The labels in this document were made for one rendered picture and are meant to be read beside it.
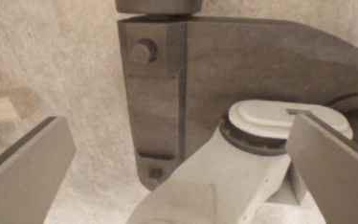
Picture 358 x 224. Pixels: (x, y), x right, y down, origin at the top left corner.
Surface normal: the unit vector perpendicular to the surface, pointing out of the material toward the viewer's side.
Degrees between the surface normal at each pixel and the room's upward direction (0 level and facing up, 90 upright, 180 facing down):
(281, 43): 0
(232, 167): 90
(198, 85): 0
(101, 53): 0
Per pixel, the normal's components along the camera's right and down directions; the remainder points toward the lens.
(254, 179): 0.00, -0.86
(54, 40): -0.17, 0.50
